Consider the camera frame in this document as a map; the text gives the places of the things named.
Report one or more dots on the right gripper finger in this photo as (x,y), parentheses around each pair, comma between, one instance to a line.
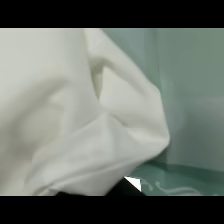
(126,189)

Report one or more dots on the white shirt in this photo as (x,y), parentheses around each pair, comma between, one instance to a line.
(66,110)

